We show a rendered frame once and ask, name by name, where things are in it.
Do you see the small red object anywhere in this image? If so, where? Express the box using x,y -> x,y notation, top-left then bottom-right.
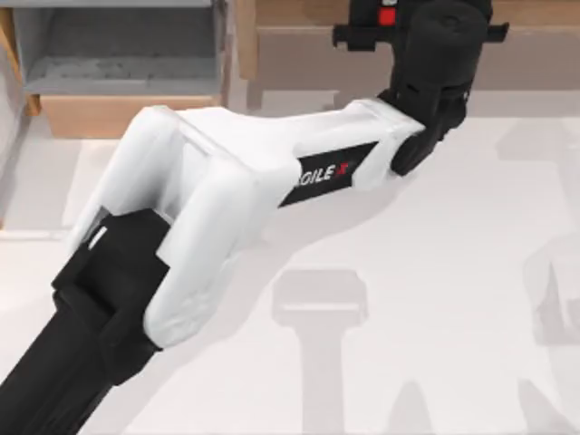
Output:
379,0 -> 399,27

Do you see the wooden cupboard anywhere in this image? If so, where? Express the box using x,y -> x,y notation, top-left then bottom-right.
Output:
234,0 -> 580,92

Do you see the pale wooden drawer front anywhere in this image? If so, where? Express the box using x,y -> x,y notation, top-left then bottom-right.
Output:
39,93 -> 224,140

